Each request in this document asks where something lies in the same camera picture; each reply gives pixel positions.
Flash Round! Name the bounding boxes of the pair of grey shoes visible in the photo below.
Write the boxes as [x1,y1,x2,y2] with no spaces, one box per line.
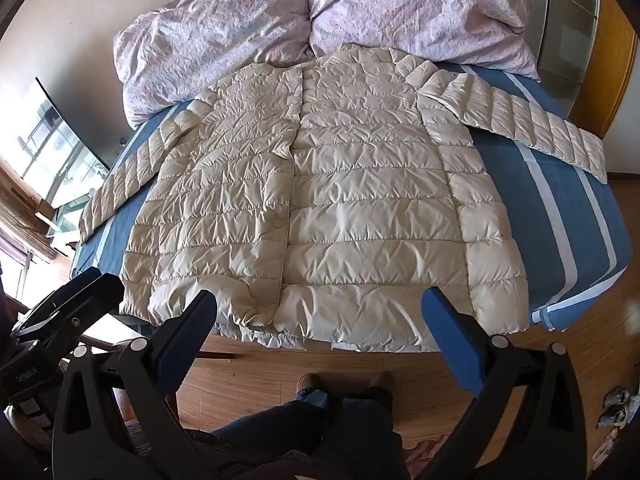
[597,385,634,432]

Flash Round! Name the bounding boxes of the person's leg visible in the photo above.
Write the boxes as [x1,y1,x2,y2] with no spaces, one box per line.
[210,395,351,480]
[342,385,407,480]

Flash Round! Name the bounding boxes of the person's left brown slipper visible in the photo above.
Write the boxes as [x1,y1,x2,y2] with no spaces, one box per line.
[295,373,331,408]

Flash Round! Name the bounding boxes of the wooden wardrobe with glass doors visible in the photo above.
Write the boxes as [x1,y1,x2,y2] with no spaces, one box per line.
[492,0,640,140]

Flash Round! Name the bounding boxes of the lilac floral pillow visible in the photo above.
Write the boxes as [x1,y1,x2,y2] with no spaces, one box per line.
[114,0,312,129]

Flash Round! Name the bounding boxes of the wooden television stand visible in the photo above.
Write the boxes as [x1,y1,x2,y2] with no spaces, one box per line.
[0,160,81,266]

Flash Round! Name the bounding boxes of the person's right leg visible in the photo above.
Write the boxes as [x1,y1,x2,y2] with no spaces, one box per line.
[342,385,407,480]

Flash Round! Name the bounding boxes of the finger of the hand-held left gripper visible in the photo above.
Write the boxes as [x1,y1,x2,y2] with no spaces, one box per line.
[10,267,125,337]

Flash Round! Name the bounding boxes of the flat screen television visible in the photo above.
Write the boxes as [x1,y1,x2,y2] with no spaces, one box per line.
[20,77,112,213]

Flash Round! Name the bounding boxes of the cream quilted puffer jacket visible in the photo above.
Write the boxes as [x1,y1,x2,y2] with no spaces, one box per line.
[80,44,608,353]

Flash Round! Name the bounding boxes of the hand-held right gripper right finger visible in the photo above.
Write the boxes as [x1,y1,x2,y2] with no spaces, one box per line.
[421,287,587,480]

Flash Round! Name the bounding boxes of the person's brown slipper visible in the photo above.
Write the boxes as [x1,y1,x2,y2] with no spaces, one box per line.
[368,371,396,396]
[295,373,331,408]

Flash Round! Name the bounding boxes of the person's right brown slipper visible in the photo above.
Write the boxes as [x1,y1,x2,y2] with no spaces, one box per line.
[368,371,396,396]

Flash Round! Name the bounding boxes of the lavender floral duvet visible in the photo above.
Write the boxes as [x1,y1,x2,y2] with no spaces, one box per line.
[302,0,542,82]

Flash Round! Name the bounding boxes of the person's left leg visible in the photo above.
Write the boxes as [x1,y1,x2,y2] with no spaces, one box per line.
[210,395,351,480]

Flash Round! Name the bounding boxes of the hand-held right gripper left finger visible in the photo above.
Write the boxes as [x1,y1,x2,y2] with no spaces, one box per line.
[51,289,218,480]

